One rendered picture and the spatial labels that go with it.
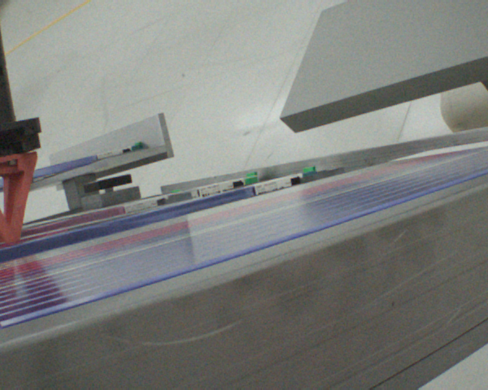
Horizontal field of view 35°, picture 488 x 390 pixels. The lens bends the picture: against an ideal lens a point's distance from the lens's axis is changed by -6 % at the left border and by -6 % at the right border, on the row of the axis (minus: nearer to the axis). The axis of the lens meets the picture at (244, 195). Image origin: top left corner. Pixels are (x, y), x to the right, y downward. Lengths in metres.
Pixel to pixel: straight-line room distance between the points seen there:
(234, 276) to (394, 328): 0.07
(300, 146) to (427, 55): 1.28
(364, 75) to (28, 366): 0.97
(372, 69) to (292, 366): 0.91
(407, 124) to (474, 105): 0.56
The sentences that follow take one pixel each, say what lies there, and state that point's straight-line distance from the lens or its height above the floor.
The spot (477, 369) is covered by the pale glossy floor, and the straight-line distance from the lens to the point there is 1.50.
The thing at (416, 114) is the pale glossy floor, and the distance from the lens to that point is 2.05.
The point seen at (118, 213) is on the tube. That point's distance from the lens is 0.76.
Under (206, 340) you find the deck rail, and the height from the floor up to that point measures 1.05.
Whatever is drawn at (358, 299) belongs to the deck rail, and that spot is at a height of 1.00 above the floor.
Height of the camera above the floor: 1.16
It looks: 30 degrees down
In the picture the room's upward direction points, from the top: 50 degrees counter-clockwise
